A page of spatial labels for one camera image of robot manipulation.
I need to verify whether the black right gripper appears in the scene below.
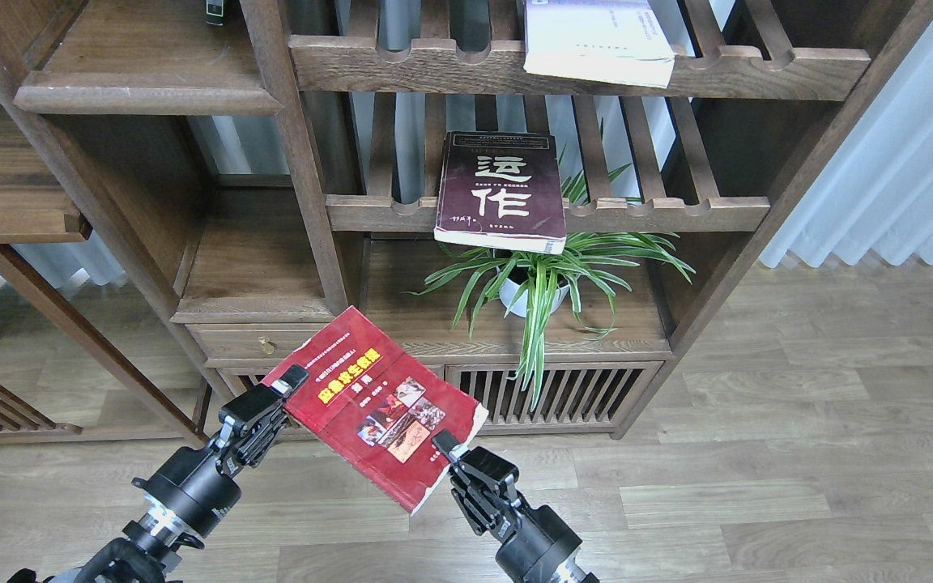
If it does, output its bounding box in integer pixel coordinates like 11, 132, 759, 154
431, 429, 585, 582

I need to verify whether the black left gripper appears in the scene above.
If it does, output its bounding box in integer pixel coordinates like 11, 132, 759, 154
133, 364, 309, 536

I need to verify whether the red paperback book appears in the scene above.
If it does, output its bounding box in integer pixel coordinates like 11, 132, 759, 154
263, 307, 488, 513

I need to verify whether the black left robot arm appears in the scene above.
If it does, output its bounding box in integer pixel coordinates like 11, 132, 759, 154
53, 365, 309, 582

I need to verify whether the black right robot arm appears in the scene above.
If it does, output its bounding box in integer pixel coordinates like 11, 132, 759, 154
432, 429, 599, 582

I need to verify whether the small dark object top shelf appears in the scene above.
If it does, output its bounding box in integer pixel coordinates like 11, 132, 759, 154
204, 0, 227, 26

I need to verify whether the white book top shelf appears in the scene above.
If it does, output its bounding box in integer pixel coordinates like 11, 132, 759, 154
523, 1, 676, 88

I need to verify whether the brass drawer knob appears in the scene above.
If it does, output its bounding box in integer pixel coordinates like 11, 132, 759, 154
258, 337, 275, 355

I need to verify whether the white plant pot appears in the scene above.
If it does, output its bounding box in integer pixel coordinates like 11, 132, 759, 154
499, 268, 569, 317

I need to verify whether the dark wooden bookshelf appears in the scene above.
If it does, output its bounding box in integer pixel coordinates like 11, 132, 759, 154
0, 1, 933, 438

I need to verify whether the green spider plant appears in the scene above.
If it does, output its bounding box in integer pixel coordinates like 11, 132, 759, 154
423, 174, 693, 406

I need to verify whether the dark maroon book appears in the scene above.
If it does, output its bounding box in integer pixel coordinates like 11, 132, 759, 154
433, 130, 566, 254

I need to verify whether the white sheer curtain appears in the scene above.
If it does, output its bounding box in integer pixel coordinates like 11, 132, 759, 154
760, 22, 933, 268

